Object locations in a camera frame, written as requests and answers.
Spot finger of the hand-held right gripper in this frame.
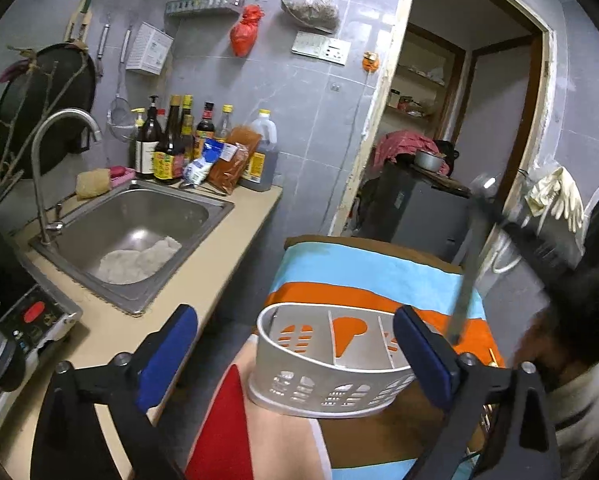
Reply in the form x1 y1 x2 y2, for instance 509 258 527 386
472 172 575 286

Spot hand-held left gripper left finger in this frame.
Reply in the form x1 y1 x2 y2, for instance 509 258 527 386
30 304 200 480

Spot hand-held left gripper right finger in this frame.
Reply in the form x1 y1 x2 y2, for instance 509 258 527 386
393 305 563 480

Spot grey metal utensil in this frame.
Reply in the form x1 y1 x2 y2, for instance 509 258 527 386
448 195 486 347

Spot white plastic cutlery basket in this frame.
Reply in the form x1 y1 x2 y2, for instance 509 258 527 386
248 302 430 418

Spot person's right forearm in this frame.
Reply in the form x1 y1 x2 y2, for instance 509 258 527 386
549 370 599 480

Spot cream rubber gloves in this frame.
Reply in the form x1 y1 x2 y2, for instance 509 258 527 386
524 166 585 233

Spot white dish rag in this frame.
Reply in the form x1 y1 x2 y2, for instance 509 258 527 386
96 236 183 285

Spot striped colourful cloth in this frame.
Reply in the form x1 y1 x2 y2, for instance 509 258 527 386
184 235 505 480

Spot small metal pot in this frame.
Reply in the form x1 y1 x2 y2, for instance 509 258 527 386
413 149 447 173

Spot stainless steel sink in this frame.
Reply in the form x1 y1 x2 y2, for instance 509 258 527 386
28 180 235 317

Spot red cloth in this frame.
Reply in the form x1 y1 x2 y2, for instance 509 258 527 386
373 130 440 171

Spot induction cooker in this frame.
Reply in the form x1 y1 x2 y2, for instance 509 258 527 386
0 245 84 361

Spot yellow sponge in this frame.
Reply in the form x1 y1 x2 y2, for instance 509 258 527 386
76 169 113 201

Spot wooden storage shelf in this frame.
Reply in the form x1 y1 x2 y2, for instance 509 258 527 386
384 25 467 131

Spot blue white seasoning bag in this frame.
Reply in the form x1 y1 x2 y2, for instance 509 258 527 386
182 139 225 186

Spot soy sauce bottle yellow label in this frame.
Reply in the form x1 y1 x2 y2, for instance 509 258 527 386
154 95 186 184

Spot orange chili powder bag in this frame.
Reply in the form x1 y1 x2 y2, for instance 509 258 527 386
207 125 263 196

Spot large oil jug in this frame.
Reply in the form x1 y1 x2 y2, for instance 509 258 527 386
240 109 279 192

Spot curved metal faucet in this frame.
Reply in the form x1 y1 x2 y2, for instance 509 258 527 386
30 108 103 246

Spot dark bottle with red label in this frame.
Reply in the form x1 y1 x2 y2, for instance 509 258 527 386
194 102 216 161

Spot dark bottle with yellow cap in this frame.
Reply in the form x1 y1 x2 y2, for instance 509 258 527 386
180 95 195 161

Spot clear bottle with yellow cap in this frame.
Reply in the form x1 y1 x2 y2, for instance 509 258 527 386
214 105 234 143

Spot black wok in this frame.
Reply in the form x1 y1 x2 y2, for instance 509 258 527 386
0 42 98 181

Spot hanging metal ladle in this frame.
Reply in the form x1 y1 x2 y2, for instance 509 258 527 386
96 12 112 78

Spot red plastic bag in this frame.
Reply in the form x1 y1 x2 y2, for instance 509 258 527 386
230 5 264 58

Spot wooden door frame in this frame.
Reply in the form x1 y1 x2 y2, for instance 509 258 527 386
329 0 560 241

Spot hanging wire strainer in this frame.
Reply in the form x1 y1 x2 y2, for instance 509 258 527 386
107 27 135 141

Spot white switch panel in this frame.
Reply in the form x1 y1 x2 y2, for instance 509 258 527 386
292 31 351 66

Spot white wall box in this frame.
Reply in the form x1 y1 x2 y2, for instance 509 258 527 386
126 22 174 76

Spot metal wall shelf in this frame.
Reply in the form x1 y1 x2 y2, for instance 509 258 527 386
166 0 246 17

